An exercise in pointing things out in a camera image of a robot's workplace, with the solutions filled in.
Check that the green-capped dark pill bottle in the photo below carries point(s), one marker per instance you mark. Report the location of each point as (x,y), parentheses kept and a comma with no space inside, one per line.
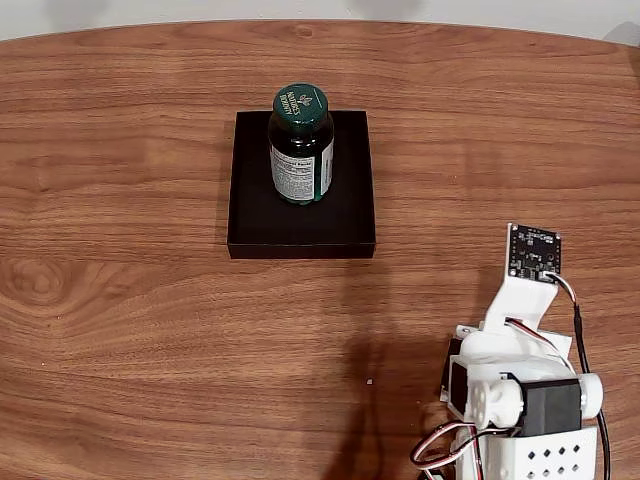
(300,165)

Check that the black open box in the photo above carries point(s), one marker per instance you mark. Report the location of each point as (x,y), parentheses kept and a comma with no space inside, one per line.
(250,225)

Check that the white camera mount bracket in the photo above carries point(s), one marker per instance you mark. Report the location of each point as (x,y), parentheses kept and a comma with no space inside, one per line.
(520,300)

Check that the gripper camera circuit board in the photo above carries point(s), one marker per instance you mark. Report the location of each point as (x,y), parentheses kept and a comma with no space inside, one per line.
(536,252)

